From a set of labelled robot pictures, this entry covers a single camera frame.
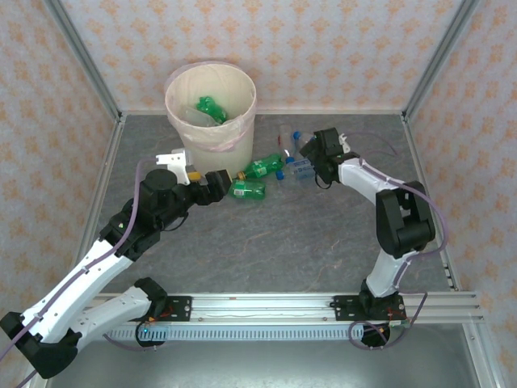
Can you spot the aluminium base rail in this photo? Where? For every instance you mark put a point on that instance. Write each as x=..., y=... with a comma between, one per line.
x=262, y=307

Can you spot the cream plastic bin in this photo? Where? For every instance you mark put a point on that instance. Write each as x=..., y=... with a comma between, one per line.
x=218, y=161

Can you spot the clear bottle purple label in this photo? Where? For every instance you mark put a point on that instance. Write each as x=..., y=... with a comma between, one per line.
x=194, y=115

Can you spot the clear bottle red label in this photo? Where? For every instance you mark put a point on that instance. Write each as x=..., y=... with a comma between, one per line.
x=286, y=139

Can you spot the pink plastic bin liner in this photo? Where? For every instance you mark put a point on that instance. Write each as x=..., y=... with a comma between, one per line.
x=226, y=85

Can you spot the blue label bottle blue cap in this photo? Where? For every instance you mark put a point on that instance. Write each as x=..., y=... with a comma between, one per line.
x=297, y=135

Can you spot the aluminium table edge rail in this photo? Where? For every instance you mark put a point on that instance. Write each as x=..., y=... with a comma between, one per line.
x=421, y=161
x=107, y=161
x=323, y=112

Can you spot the green plastic bottle yellow cap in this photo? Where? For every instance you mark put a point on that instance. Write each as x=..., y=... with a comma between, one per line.
x=262, y=166
x=248, y=190
x=210, y=107

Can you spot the crushed clear bottle blue cap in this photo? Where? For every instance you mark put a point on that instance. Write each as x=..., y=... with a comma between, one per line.
x=299, y=169

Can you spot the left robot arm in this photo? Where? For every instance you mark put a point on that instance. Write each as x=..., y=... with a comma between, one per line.
x=81, y=283

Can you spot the aluminium frame post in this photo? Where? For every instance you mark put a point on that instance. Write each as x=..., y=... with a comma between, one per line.
x=80, y=52
x=442, y=52

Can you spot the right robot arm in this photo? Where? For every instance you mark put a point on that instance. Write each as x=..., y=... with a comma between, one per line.
x=404, y=218

